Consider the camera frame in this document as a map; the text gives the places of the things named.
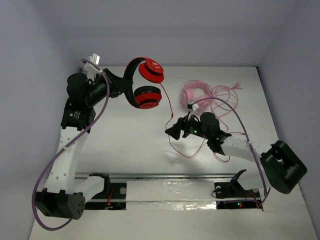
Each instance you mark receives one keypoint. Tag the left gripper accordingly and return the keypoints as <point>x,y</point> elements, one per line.
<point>111,83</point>

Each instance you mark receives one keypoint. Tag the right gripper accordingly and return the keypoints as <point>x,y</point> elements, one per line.
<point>183,124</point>

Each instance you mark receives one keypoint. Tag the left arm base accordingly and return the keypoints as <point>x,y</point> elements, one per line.
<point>105,197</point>

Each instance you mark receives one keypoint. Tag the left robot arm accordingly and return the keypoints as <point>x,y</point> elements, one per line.
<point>61,197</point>

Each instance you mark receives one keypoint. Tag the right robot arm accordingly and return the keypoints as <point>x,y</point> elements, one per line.
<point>278,167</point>

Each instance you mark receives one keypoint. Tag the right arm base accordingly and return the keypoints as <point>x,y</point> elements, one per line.
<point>230,195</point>

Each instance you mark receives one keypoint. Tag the pink headphones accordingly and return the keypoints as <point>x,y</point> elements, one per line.
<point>188,94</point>

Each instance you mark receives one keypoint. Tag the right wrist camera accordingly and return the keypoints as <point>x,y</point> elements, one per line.
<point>193,108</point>

